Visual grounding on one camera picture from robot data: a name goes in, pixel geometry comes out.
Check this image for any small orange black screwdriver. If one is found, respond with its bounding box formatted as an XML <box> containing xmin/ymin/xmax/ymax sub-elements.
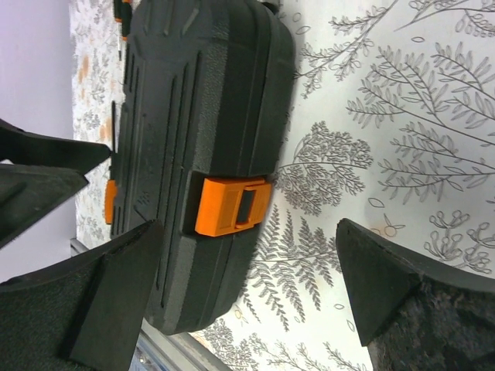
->
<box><xmin>113</xmin><ymin>0</ymin><xmax>121</xmax><ymax>22</ymax></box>

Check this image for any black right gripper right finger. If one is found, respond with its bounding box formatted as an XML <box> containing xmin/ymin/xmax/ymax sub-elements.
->
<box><xmin>336</xmin><ymin>219</ymin><xmax>494</xmax><ymax>370</ymax></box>

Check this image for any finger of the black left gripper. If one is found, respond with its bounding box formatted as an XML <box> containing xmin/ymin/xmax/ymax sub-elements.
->
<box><xmin>1</xmin><ymin>164</ymin><xmax>88</xmax><ymax>247</ymax></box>
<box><xmin>1</xmin><ymin>120</ymin><xmax>111</xmax><ymax>172</ymax></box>

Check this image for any black plastic tool case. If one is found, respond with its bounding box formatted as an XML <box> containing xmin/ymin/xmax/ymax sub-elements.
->
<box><xmin>105</xmin><ymin>1</ymin><xmax>295</xmax><ymax>335</ymax></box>

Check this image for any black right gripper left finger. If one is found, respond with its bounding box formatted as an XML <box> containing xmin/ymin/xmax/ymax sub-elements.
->
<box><xmin>1</xmin><ymin>220</ymin><xmax>163</xmax><ymax>370</ymax></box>

